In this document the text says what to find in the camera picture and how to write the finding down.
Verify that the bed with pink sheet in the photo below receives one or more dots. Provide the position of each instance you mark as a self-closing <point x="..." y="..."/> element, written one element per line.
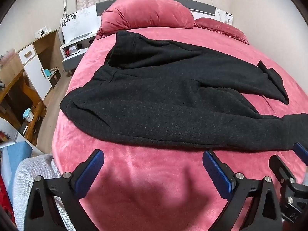
<point x="149" y="192"/>

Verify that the pink pillow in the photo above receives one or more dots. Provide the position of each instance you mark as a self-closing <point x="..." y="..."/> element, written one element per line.
<point x="216" y="27"/>

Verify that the light blue tin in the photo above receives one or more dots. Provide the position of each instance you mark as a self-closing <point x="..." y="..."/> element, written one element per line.
<point x="28" y="115"/>

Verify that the white knit cloth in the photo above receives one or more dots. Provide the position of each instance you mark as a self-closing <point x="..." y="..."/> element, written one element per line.
<point x="26" y="173"/>

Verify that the wooden desk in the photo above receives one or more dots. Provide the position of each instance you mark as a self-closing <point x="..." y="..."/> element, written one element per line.
<point x="12" y="72"/>

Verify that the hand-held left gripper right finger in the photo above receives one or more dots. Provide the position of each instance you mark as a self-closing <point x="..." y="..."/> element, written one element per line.
<point x="216" y="174"/>

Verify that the wall socket with black plug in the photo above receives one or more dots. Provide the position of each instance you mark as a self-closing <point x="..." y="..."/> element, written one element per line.
<point x="42" y="31"/>

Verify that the teal item in cabinet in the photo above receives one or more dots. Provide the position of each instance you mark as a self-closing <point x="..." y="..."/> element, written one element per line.
<point x="49" y="73"/>

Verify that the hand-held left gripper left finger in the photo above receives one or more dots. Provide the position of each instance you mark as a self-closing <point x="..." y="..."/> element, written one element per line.
<point x="89" y="174"/>

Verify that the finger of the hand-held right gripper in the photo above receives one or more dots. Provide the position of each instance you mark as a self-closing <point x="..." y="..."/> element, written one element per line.
<point x="302" y="151"/>
<point x="280" y="167"/>

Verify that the white nightstand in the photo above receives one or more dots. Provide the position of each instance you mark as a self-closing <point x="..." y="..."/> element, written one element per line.
<point x="72" y="57"/>

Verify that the large red pillow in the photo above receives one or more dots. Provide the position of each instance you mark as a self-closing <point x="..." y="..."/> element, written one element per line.
<point x="146" y="12"/>

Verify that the black pants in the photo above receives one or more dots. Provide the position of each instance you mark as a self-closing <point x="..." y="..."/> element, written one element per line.
<point x="168" y="93"/>

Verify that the grey and white headboard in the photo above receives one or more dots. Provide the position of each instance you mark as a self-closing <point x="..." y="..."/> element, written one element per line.
<point x="202" y="7"/>

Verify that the blue bin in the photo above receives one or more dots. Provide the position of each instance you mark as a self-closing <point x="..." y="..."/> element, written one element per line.
<point x="16" y="154"/>

